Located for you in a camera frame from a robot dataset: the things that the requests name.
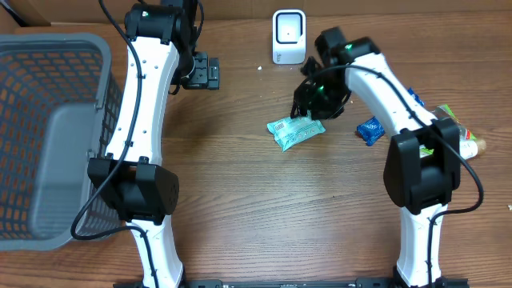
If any white barcode scanner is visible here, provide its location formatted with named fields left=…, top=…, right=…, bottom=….
left=272, top=9, right=306, bottom=65

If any grey plastic mesh basket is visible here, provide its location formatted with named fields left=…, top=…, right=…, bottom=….
left=1, top=34, right=122, bottom=251

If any mint green wipes packet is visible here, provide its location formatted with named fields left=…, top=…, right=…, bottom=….
left=266, top=115, right=326, bottom=152

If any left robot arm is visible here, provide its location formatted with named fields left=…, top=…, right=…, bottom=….
left=87, top=1, right=220, bottom=287

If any brown cardboard backboard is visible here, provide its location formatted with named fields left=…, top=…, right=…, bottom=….
left=3, top=0, right=511, bottom=26

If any green red snack packet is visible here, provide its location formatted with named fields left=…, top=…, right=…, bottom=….
left=431, top=104, right=477, bottom=141

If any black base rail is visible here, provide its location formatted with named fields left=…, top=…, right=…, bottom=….
left=112, top=278, right=470, bottom=288

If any blue snack packet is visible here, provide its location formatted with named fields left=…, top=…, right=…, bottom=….
left=356, top=87, right=426, bottom=147

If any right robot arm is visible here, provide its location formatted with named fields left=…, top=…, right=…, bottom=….
left=290, top=27, right=461, bottom=287

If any white bamboo cream tube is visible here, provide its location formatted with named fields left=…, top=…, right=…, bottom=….
left=459, top=139, right=486, bottom=159

